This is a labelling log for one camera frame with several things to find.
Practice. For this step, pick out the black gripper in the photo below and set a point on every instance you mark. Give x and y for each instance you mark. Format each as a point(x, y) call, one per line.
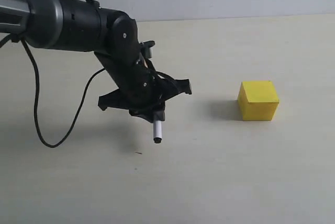
point(141, 101)

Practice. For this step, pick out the black and white marker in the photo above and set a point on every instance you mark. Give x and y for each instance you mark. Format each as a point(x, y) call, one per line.
point(157, 131)

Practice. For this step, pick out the yellow cube block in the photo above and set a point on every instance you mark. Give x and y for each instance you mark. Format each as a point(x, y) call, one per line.
point(257, 100)

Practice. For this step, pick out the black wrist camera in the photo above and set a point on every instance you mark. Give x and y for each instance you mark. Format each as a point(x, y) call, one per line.
point(145, 48)

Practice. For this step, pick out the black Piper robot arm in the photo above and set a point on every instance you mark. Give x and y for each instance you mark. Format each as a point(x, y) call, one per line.
point(74, 25)

